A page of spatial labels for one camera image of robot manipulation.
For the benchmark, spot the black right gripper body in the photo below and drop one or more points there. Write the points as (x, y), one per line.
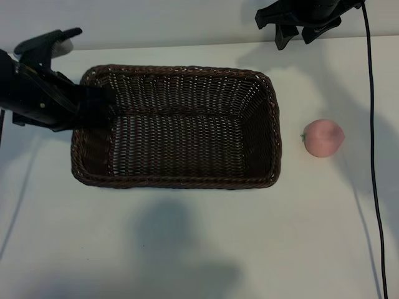
(296, 14)

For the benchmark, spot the dark brown wicker basket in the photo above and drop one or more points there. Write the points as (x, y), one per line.
(187, 181)

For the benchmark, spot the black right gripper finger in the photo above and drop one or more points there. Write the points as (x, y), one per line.
(283, 35)
(315, 33)

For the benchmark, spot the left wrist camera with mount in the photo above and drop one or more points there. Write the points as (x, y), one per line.
(40, 42)

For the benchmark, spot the pink peach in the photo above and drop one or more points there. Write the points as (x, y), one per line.
(324, 138)

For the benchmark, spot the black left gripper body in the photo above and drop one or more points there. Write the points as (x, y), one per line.
(28, 93)

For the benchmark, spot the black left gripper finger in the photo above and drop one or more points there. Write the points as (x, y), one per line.
(92, 118)
(93, 98)

